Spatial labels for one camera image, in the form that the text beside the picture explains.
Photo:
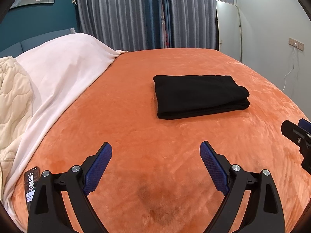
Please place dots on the white bed sheet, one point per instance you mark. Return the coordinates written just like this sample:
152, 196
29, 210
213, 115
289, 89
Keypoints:
60, 70

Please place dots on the white leaning board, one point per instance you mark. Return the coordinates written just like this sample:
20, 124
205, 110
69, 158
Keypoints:
229, 30

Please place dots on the grey blue curtains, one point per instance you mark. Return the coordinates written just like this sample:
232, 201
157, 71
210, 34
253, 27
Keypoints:
150, 24

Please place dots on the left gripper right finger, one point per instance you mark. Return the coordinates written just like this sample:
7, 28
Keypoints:
263, 213

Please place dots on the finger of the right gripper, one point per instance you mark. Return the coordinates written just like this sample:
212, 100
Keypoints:
305, 124
301, 138

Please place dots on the cream quilted comforter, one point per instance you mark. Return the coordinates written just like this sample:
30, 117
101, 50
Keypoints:
16, 111

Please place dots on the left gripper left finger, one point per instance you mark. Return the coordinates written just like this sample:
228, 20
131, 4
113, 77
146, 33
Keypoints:
56, 193

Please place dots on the orange plush bed blanket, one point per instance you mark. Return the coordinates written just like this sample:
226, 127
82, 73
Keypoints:
156, 180

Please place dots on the black smartphone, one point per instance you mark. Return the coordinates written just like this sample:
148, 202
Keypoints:
31, 178

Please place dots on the wall power socket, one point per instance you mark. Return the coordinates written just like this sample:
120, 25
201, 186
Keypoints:
296, 44

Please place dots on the teal upholstered headboard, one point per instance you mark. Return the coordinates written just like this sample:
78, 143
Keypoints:
26, 27

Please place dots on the black pants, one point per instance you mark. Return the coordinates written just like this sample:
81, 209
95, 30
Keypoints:
197, 95

